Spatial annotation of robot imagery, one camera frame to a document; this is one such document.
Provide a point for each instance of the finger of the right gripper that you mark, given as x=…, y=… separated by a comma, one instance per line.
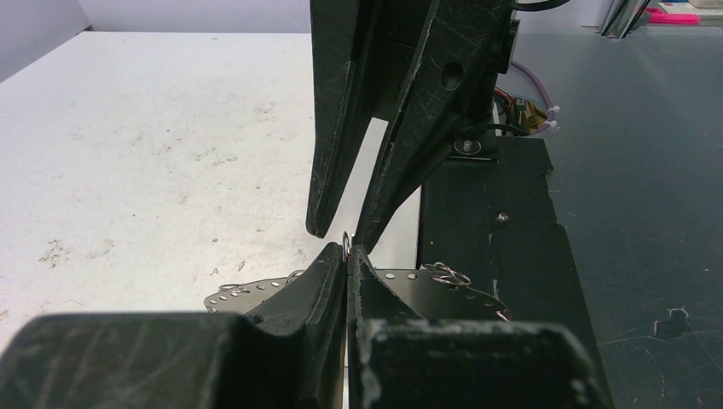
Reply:
x=454, y=46
x=339, y=34

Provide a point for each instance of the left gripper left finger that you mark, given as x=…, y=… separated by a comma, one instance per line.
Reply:
x=285, y=353

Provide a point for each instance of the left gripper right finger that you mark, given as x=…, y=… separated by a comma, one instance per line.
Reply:
x=407, y=362

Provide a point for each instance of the metal key holder ring plate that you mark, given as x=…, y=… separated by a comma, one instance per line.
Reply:
x=435, y=291

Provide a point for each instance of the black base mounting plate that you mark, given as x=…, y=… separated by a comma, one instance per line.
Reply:
x=492, y=219

